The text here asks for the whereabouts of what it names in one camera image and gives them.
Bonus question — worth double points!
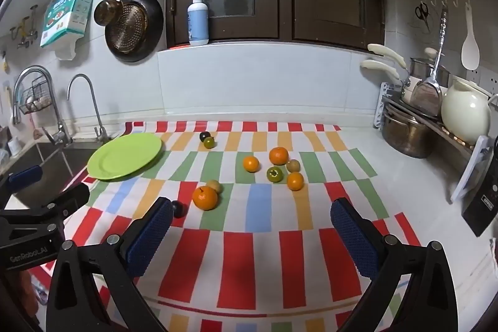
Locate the pull-down spring faucet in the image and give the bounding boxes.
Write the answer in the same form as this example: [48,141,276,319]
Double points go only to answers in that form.
[13,65,73,146]

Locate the white rice paddle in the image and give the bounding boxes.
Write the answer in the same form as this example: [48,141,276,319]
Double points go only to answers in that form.
[461,3,479,71]

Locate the black frying pan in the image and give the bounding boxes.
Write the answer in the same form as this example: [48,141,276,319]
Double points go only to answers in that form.
[105,0,164,63]

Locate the large steel pot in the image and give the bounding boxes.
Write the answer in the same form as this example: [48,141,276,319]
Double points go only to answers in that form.
[381,108,439,159]

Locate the white ceramic pitcher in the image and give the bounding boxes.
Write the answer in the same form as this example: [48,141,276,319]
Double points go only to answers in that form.
[441,77,493,145]

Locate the orange tangerine with stem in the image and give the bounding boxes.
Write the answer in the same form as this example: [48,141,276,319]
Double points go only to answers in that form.
[192,186,218,211]

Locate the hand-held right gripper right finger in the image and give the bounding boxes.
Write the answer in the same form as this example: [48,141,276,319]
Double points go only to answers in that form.
[330,198,458,332]

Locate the small copper pot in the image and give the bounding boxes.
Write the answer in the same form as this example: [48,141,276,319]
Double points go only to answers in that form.
[94,0,124,26]

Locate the steel pot with lid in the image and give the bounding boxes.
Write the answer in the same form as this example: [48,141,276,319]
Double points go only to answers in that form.
[408,58,452,84]

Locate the steel skimmer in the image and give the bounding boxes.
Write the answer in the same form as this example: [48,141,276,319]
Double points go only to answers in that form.
[410,7,448,115]

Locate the large orange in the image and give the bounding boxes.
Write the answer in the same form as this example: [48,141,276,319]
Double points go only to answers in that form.
[269,147,289,166]

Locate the teal cardboard box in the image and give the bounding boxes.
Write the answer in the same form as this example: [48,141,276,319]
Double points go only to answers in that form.
[40,0,96,49]

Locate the black induction cooker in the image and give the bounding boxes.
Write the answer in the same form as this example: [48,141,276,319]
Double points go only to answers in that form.
[461,135,498,238]

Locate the black scissors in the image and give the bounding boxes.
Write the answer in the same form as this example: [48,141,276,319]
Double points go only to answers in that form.
[414,2,431,31]

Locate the metal dish rack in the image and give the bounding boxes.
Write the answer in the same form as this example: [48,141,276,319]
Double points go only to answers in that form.
[381,94,484,166]

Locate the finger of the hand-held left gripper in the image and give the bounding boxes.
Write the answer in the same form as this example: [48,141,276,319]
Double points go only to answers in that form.
[0,183,91,236]
[0,166,43,210]

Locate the green plate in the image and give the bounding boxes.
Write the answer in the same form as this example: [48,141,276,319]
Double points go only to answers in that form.
[87,133,163,182]

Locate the wire basket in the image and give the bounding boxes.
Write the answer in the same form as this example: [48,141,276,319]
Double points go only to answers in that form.
[19,77,54,115]

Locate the striped colourful cloth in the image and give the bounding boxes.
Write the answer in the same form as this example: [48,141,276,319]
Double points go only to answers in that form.
[29,121,429,332]

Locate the white plastic bag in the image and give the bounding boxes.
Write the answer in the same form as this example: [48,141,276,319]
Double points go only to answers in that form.
[54,36,85,61]

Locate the steel sink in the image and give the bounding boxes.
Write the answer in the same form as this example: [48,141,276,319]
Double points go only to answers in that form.
[0,139,113,208]

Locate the gooseneck steel faucet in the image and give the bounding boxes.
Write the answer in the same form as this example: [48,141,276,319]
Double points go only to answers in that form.
[67,74,112,144]

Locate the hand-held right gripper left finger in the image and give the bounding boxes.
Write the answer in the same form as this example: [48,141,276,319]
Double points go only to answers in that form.
[46,196,176,332]

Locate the white plastic rack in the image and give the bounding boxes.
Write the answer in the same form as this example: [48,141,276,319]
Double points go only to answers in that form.
[375,82,391,130]

